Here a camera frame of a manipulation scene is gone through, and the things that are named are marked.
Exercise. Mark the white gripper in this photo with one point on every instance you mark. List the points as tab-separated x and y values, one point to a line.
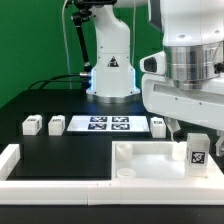
203	107

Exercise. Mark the white square tabletop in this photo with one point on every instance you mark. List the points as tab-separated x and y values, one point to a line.
149	159

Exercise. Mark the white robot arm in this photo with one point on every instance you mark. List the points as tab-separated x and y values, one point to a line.
182	65

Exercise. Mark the white marker sheet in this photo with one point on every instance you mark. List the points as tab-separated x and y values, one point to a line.
108	124

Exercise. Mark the white U-shaped fence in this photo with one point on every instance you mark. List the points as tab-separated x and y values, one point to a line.
208	190

